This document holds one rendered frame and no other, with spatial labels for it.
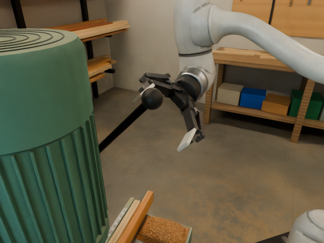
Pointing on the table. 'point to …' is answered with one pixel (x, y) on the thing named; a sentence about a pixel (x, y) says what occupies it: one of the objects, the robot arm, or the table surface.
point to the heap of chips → (162, 231)
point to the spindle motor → (48, 141)
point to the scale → (116, 222)
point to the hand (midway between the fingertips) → (161, 121)
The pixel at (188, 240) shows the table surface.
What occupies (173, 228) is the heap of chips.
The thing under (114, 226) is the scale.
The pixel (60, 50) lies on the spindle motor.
